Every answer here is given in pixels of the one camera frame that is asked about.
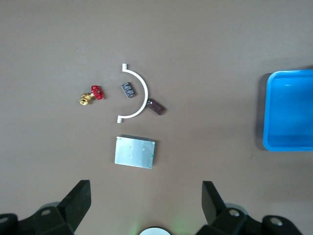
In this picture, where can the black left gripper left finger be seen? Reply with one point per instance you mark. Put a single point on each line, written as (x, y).
(78, 195)

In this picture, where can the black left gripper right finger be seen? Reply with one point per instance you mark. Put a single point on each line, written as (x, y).
(210, 198)

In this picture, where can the blue plastic tray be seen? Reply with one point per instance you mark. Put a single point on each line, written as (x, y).
(288, 110)

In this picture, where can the dark brown capacitor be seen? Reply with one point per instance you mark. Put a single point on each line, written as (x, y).
(157, 107)

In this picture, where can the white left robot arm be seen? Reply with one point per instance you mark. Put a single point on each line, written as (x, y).
(155, 232)

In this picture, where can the white semicircular plastic clamp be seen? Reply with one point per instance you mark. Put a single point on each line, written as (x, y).
(124, 66)

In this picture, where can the silver metal power supply box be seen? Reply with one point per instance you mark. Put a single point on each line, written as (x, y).
(134, 151)

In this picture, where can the brown table cover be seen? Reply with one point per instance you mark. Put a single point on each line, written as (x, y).
(220, 49)

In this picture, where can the brass valve red handwheel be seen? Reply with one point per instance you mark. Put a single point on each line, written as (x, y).
(97, 93)

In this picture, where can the black printed capacitor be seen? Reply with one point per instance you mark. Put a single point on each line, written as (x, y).
(128, 89)

